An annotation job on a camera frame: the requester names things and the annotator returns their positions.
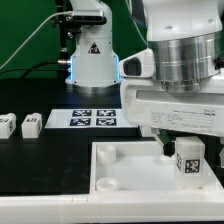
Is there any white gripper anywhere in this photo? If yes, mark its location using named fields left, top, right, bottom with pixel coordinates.
left=118, top=48, right=224, bottom=157

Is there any white square tabletop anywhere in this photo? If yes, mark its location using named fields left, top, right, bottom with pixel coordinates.
left=90, top=141, right=223, bottom=192

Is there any white L-shaped obstacle fence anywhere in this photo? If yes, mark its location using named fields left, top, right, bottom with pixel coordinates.
left=0, top=186, right=224, bottom=224

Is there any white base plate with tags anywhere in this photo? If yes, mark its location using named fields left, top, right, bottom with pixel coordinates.
left=46, top=109, right=135, bottom=129

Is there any black cable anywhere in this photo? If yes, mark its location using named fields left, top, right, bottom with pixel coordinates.
left=0, top=60, right=68, bottom=80

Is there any grey cable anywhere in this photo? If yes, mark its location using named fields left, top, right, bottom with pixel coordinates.
left=0, top=10, right=74, bottom=71

